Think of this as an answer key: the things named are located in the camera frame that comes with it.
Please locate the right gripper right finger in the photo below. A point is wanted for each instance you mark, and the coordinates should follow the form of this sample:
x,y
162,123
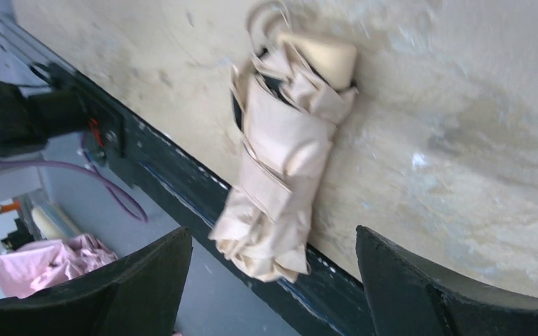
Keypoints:
x,y
411,295

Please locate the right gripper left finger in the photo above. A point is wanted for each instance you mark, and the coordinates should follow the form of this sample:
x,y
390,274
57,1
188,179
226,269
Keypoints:
x,y
138,294

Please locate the beige umbrella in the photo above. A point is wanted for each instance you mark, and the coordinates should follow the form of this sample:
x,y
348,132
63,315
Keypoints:
x,y
289,98

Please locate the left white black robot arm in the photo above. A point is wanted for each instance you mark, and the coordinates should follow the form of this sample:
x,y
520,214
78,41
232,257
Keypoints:
x,y
27,122

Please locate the pink cloth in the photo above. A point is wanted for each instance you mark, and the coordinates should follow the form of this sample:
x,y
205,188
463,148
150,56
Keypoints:
x,y
42,264

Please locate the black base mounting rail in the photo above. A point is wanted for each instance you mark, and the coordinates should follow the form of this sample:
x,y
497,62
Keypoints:
x,y
326,302

